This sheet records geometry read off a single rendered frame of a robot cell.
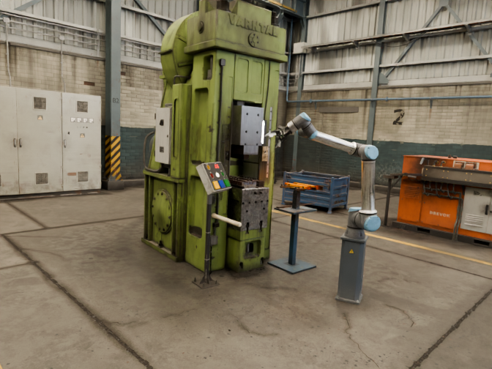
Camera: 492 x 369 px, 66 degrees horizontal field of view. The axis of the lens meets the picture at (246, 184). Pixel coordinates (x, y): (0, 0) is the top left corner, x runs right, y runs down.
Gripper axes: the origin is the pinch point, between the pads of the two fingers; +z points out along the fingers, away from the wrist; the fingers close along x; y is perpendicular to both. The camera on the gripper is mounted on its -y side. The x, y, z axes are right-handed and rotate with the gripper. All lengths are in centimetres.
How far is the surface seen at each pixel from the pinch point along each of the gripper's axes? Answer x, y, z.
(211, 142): 4, -69, 59
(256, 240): 112, -27, 92
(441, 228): 407, -122, -84
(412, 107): 569, -593, -223
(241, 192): 56, -40, 66
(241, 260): 103, -5, 111
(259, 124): 32, -89, 14
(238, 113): 6, -87, 23
